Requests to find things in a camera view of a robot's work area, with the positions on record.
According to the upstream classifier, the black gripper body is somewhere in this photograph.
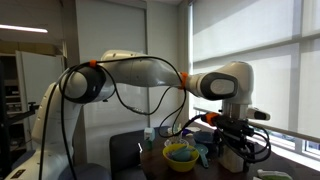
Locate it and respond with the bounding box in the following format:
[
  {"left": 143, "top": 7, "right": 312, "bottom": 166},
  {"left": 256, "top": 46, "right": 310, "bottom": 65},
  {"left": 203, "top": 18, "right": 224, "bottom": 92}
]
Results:
[{"left": 215, "top": 114, "right": 256, "bottom": 148}]

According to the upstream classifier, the dark blue bowl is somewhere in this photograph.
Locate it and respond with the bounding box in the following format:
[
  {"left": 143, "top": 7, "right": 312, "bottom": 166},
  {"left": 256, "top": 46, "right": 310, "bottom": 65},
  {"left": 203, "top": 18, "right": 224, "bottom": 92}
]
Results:
[{"left": 193, "top": 130, "right": 218, "bottom": 145}]

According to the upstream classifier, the yellow bowl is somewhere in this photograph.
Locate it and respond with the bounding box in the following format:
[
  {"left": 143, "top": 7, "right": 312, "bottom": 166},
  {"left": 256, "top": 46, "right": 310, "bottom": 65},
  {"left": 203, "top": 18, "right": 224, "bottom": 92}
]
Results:
[{"left": 162, "top": 143, "right": 200, "bottom": 173}]

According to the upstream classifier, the glass jar with beige contents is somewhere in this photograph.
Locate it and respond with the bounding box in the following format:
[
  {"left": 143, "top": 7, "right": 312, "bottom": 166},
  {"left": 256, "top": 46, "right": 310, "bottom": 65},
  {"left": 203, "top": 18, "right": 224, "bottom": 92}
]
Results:
[{"left": 218, "top": 144, "right": 249, "bottom": 174}]

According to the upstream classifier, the teal measuring cup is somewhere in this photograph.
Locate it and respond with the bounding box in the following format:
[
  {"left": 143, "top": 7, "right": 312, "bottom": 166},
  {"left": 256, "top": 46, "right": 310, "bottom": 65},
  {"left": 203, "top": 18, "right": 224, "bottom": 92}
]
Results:
[
  {"left": 166, "top": 146, "right": 198, "bottom": 163},
  {"left": 194, "top": 143, "right": 211, "bottom": 169}
]

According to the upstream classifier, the white patterned mug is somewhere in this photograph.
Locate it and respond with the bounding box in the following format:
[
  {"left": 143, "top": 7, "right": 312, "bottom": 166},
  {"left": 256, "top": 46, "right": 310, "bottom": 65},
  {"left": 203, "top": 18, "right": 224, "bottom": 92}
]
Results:
[{"left": 164, "top": 137, "right": 190, "bottom": 148}]

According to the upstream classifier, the light blue toy carton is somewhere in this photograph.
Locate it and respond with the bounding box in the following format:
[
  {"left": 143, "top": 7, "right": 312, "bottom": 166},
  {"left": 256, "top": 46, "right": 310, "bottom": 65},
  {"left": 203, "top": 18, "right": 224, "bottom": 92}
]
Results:
[{"left": 143, "top": 127, "right": 156, "bottom": 142}]

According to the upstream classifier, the green toy object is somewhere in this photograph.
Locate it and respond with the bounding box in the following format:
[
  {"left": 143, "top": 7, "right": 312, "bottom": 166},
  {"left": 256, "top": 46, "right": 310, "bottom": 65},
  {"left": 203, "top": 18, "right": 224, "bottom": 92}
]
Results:
[{"left": 144, "top": 139, "right": 154, "bottom": 151}]

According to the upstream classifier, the white roller blind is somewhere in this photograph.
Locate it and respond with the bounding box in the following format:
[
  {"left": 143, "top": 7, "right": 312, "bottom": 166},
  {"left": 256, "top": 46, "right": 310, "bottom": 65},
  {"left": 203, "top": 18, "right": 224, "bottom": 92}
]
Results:
[
  {"left": 192, "top": 0, "right": 303, "bottom": 134},
  {"left": 301, "top": 0, "right": 320, "bottom": 141}
]

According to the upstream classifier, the black chair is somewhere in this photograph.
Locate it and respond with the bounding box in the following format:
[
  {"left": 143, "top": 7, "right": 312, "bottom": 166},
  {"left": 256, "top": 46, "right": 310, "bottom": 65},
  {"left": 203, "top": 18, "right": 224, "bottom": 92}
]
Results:
[{"left": 109, "top": 128, "right": 171, "bottom": 180}]

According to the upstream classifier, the white freestanding whiteboard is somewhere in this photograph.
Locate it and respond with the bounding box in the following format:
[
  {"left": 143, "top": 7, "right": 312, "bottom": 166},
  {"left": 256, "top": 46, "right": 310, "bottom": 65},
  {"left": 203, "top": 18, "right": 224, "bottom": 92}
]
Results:
[{"left": 15, "top": 50, "right": 65, "bottom": 151}]

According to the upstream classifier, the black clamp stand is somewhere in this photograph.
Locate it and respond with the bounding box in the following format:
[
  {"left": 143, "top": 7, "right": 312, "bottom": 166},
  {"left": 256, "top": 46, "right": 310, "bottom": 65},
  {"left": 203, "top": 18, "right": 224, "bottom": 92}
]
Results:
[{"left": 6, "top": 101, "right": 39, "bottom": 124}]

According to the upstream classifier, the dark storage shelf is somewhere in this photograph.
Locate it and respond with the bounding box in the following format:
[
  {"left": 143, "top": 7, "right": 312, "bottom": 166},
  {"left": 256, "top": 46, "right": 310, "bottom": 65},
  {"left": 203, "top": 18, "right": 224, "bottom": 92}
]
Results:
[{"left": 0, "top": 54, "right": 22, "bottom": 161}]

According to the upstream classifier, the ceiling strip light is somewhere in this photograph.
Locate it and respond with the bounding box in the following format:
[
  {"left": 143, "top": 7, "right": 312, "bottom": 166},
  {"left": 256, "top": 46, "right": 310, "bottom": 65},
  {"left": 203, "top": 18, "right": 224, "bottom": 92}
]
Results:
[{"left": 0, "top": 23, "right": 49, "bottom": 34}]

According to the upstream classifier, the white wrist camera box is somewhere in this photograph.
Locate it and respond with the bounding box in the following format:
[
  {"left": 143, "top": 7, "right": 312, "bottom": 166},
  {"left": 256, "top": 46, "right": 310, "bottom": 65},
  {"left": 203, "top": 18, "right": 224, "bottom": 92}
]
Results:
[{"left": 246, "top": 107, "right": 272, "bottom": 122}]

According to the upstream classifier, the white window frame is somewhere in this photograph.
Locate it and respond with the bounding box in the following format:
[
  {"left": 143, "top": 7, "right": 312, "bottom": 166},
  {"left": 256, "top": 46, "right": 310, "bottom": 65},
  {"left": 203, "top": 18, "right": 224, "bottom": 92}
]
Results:
[{"left": 188, "top": 0, "right": 320, "bottom": 171}]

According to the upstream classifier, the white wall panel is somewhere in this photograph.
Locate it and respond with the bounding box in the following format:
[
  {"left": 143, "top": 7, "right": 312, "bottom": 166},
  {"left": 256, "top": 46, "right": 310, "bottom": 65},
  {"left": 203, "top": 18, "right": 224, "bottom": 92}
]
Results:
[{"left": 75, "top": 0, "right": 148, "bottom": 129}]

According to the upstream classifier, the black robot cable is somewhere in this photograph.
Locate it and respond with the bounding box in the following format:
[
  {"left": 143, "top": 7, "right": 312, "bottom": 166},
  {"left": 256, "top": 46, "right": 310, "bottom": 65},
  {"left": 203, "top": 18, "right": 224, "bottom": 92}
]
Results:
[
  {"left": 37, "top": 55, "right": 272, "bottom": 180},
  {"left": 59, "top": 55, "right": 272, "bottom": 180}
]

